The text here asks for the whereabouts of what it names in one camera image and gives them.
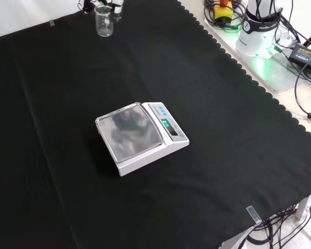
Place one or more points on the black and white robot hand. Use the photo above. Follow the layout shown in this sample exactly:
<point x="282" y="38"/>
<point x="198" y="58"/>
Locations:
<point x="118" y="6"/>

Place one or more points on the clear glass beaker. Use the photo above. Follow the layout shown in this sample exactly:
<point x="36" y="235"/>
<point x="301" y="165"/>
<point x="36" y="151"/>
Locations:
<point x="104" y="24"/>

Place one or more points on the white electronic balance steel pan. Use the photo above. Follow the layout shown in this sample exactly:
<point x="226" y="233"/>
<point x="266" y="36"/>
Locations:
<point x="134" y="135"/>

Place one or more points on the clear tape strip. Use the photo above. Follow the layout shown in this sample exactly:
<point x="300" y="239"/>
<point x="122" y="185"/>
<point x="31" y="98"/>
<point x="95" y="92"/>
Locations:
<point x="51" y="23"/>
<point x="253" y="214"/>

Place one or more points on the yellow stop button box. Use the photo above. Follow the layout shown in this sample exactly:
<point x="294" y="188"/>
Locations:
<point x="223" y="10"/>

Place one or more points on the black scalloped bench cloth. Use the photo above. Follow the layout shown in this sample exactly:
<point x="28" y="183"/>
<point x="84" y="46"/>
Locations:
<point x="223" y="129"/>

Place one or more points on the black power adapter brick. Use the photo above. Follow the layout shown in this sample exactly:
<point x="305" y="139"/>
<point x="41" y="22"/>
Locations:
<point x="304" y="55"/>

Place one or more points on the white table leg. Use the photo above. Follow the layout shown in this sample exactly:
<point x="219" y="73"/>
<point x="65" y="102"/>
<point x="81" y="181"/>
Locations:
<point x="302" y="208"/>

